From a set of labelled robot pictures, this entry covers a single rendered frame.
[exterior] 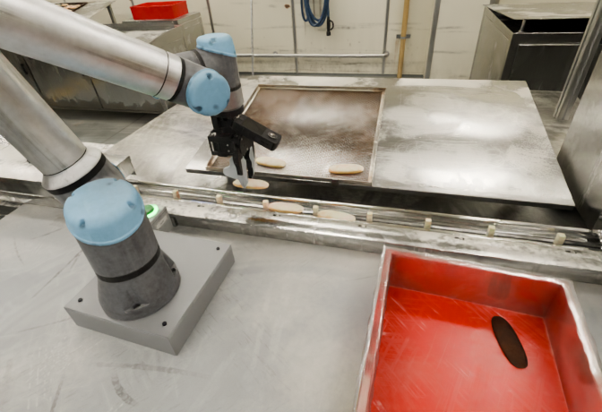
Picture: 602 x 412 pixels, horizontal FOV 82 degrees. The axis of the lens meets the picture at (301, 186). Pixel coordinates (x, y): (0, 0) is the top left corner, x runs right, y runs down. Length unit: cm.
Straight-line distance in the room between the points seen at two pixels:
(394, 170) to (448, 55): 332
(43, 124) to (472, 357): 83
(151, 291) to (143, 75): 38
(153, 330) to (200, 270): 15
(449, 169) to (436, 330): 46
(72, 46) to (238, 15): 436
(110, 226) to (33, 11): 31
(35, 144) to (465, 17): 391
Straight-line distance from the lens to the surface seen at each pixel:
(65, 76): 432
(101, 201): 66
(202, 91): 60
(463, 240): 87
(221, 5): 495
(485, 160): 109
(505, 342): 76
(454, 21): 418
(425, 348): 72
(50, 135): 72
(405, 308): 76
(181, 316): 72
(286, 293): 78
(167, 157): 138
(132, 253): 67
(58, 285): 101
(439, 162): 105
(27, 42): 56
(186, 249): 85
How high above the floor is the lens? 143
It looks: 35 degrees down
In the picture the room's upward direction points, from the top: 4 degrees counter-clockwise
